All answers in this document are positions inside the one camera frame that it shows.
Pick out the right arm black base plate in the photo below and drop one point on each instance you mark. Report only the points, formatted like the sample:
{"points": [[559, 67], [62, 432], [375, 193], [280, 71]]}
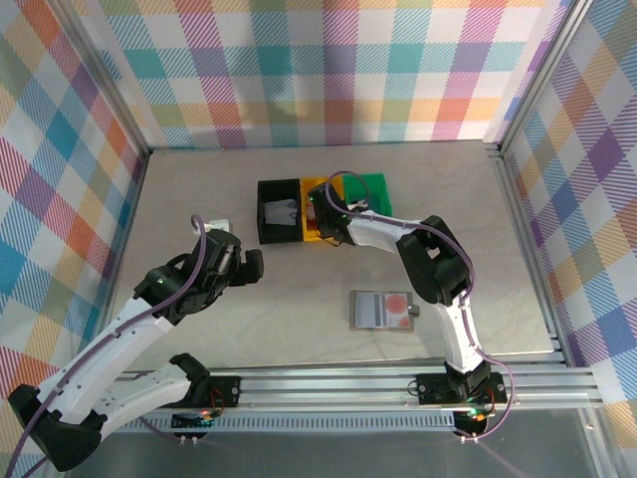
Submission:
{"points": [[433, 388]]}

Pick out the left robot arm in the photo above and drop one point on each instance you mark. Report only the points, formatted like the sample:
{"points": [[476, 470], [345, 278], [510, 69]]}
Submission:
{"points": [[99, 348]]}

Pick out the aluminium mounting rail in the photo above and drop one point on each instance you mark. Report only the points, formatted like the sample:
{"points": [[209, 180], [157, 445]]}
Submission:
{"points": [[323, 388]]}

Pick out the black plastic bin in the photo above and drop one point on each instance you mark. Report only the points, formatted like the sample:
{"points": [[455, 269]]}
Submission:
{"points": [[278, 234]]}

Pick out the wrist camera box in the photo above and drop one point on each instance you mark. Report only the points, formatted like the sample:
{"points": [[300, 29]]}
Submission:
{"points": [[319, 196], [219, 249]]}

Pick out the yellow plastic bin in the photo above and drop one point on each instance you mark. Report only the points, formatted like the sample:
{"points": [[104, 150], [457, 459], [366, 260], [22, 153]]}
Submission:
{"points": [[311, 234]]}

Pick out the grey striped card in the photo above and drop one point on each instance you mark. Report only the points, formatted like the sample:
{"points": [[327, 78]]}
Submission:
{"points": [[368, 309]]}

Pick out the grey metal shelf plate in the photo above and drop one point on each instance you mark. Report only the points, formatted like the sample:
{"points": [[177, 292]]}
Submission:
{"points": [[323, 453]]}

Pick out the aluminium frame corner post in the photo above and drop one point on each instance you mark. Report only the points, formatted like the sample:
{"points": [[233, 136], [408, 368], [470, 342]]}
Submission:
{"points": [[540, 74], [102, 74]]}

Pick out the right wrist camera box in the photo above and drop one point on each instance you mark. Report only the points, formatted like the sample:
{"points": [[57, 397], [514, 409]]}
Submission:
{"points": [[319, 196]]}

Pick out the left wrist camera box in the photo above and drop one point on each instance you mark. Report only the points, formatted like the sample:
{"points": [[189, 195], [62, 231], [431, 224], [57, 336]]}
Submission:
{"points": [[219, 249]]}

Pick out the green plastic bin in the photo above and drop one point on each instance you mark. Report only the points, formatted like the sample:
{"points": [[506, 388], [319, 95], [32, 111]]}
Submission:
{"points": [[378, 194]]}

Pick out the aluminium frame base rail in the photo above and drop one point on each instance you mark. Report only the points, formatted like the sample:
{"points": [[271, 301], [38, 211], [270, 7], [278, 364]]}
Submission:
{"points": [[137, 199], [525, 239]]}

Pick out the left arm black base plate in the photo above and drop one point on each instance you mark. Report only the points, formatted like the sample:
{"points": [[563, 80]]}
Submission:
{"points": [[226, 391]]}

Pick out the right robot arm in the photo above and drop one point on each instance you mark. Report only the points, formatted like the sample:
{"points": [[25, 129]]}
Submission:
{"points": [[378, 231]]}

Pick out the red circle card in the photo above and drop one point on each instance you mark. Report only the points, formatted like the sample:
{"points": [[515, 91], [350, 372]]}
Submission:
{"points": [[397, 304], [309, 211]]}

